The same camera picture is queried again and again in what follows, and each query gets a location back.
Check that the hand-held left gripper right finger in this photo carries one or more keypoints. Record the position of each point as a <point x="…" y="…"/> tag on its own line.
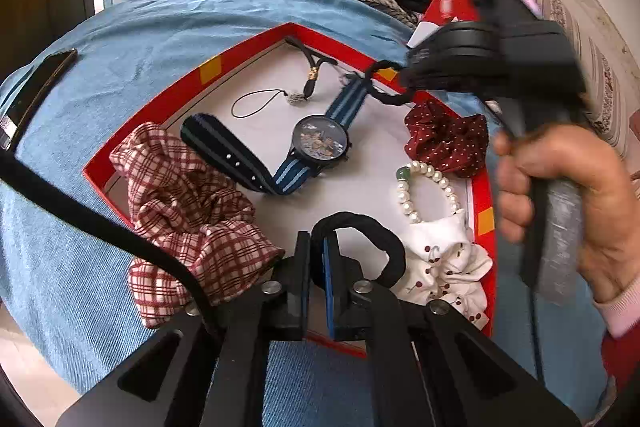
<point x="330" y="287"/>

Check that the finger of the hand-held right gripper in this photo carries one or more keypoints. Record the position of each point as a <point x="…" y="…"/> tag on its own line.
<point x="440" y="57"/>

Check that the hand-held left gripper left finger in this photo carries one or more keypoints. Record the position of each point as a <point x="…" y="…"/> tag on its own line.
<point x="304" y="272"/>

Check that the red polka dot scrunchie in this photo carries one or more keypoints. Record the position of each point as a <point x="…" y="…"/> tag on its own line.
<point x="445" y="137"/>

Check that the white cherry print scrunchie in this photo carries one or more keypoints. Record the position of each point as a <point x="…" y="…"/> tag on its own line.
<point x="445" y="267"/>

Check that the red plaid scrunchie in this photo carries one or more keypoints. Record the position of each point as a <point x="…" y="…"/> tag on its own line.
<point x="190" y="207"/>

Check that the red shallow box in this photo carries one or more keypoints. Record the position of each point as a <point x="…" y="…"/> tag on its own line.
<point x="260" y="74"/>

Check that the person's right forearm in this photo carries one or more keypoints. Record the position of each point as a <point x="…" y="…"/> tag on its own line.
<point x="622" y="312"/>

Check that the person's right hand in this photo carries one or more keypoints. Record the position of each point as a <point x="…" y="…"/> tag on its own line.
<point x="610" y="217"/>

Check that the striped floral sofa side cushion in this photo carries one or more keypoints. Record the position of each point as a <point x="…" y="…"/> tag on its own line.
<point x="605" y="72"/>

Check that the blue blanket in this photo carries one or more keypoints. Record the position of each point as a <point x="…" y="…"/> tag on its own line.
<point x="150" y="32"/>

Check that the red cloth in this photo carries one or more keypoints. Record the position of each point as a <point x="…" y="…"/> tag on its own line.
<point x="622" y="357"/>

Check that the black smartphone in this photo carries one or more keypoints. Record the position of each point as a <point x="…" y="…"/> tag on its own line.
<point x="35" y="92"/>

